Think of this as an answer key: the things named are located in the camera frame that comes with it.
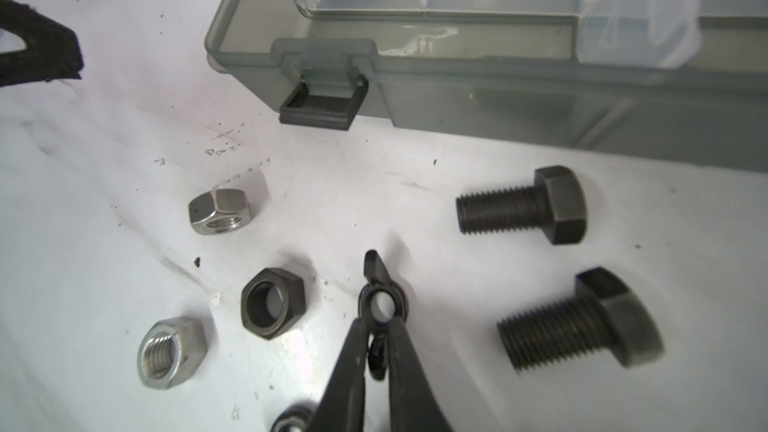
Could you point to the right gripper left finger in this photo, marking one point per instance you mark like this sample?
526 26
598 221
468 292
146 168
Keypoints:
342 405

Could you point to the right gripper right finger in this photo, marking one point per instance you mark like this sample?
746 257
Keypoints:
413 406

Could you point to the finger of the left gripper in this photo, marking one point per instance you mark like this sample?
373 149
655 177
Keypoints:
51 50

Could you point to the black wing nut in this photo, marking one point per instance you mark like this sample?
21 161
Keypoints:
295 418
380 301

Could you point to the black hex nut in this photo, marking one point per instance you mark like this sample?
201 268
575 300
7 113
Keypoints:
272 302

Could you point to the silver hex nut lower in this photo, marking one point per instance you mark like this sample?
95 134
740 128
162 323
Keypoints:
171 352

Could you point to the silver hex nut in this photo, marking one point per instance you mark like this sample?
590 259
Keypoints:
219 211
171 352

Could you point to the black hex bolt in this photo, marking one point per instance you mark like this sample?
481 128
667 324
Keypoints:
603 314
554 203

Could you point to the silver hex nut left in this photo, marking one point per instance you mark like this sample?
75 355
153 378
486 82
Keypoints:
219 211

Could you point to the grey plastic organizer box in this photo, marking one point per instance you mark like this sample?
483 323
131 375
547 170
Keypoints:
677 80

